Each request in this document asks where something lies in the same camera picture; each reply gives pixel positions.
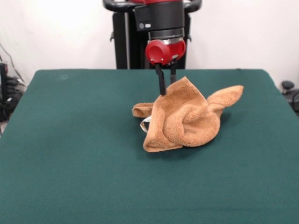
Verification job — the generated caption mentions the grey cable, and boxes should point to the grey cable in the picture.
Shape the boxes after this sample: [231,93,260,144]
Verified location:
[0,43,24,82]

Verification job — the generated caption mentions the black cable bundle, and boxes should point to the black cable bundle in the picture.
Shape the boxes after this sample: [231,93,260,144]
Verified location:
[0,76,27,122]

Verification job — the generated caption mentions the tan terry towel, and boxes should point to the tan terry towel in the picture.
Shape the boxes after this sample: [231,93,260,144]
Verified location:
[132,76,244,154]

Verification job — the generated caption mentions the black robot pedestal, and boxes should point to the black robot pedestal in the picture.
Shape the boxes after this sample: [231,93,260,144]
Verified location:
[102,0,201,70]

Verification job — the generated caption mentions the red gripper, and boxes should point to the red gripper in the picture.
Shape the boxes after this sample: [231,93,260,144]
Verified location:
[145,40,187,96]

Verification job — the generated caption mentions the dark green table cloth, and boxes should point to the dark green table cloth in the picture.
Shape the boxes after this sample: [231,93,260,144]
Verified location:
[0,69,299,224]

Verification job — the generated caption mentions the black electronics box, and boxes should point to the black electronics box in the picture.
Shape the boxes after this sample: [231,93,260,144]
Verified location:
[0,62,9,100]

